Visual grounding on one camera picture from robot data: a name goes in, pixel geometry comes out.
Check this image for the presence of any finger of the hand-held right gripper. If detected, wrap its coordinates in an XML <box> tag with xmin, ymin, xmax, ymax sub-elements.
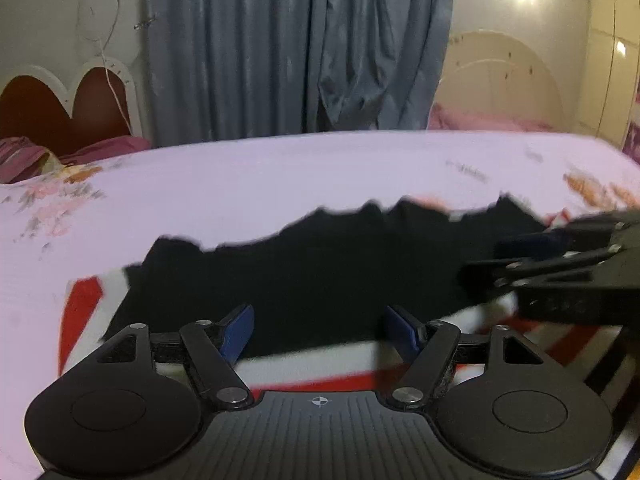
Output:
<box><xmin>459</xmin><ymin>246</ymin><xmax>623</xmax><ymax>306</ymax></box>
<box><xmin>494</xmin><ymin>210</ymin><xmax>640</xmax><ymax>262</ymax></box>

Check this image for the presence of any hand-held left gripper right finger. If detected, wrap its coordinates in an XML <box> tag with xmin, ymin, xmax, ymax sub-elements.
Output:
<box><xmin>382</xmin><ymin>304</ymin><xmax>546</xmax><ymax>410</ymax></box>

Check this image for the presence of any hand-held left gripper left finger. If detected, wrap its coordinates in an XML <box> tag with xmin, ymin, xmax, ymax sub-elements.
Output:
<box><xmin>95</xmin><ymin>303</ymin><xmax>256</xmax><ymax>410</ymax></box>

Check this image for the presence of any striped cartoon knit sweater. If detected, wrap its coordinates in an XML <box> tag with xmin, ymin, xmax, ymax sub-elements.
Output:
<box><xmin>57</xmin><ymin>194</ymin><xmax>640</xmax><ymax>466</ymax></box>

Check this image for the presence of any pink floral bed sheet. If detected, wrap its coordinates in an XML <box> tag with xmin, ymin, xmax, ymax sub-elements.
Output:
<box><xmin>0</xmin><ymin>130</ymin><xmax>640</xmax><ymax>480</ymax></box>

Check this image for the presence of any cream arched headboard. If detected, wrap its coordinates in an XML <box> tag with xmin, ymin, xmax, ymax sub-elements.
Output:
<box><xmin>432</xmin><ymin>30</ymin><xmax>581</xmax><ymax>135</ymax></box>

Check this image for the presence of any cream wardrobe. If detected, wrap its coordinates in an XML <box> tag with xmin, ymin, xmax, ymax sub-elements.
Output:
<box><xmin>575</xmin><ymin>0</ymin><xmax>640</xmax><ymax>161</ymax></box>

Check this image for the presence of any purple pillow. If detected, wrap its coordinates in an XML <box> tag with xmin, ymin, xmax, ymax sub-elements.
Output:
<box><xmin>0</xmin><ymin>135</ymin><xmax>152</xmax><ymax>185</ymax></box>

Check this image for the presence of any blue-grey wide curtain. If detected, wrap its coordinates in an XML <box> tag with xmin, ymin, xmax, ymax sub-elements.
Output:
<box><xmin>144</xmin><ymin>0</ymin><xmax>458</xmax><ymax>148</ymax></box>

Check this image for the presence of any red heart-shaped headboard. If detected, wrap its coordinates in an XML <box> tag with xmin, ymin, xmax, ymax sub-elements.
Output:
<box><xmin>0</xmin><ymin>57</ymin><xmax>151</xmax><ymax>167</ymax></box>

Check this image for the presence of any white hanging cable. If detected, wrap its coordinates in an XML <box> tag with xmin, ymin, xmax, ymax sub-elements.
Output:
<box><xmin>75</xmin><ymin>0</ymin><xmax>133</xmax><ymax>133</ymax></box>

